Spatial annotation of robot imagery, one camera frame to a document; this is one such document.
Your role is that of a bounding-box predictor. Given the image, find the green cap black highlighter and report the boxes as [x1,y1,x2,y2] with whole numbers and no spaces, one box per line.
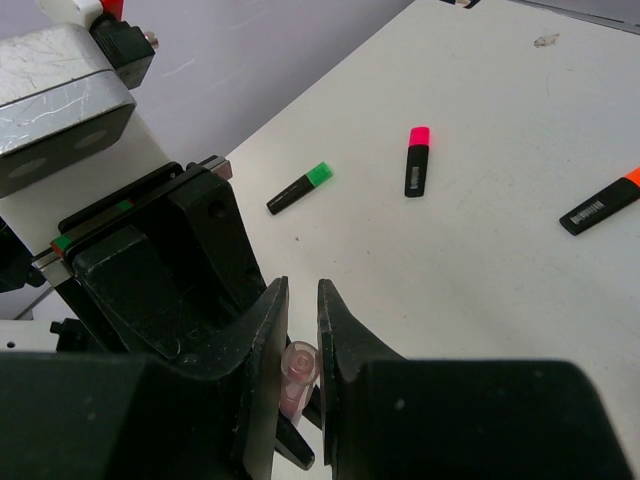
[266,162,333,215]

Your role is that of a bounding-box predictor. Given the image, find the orange cap black highlighter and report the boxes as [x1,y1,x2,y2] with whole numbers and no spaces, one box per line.
[559,168,640,236]

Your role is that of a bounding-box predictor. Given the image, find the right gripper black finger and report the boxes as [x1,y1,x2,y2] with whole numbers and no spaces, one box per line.
[1,277,289,479]

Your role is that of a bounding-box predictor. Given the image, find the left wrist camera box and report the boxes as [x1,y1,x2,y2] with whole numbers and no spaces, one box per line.
[0,0,174,251]

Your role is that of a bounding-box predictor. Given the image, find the pink cap black highlighter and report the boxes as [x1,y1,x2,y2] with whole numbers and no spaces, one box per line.
[404,126,431,198]

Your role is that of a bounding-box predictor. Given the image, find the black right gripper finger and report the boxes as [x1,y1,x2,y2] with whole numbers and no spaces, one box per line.
[167,164,319,471]
[73,225,225,358]

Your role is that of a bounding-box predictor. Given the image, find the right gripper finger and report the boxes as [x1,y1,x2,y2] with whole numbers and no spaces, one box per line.
[317,279,633,479]

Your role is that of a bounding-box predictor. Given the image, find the purple red-tip pen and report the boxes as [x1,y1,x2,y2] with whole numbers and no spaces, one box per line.
[279,341,320,426]

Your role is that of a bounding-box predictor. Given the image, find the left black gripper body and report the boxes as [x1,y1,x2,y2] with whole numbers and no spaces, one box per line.
[47,156,235,300]

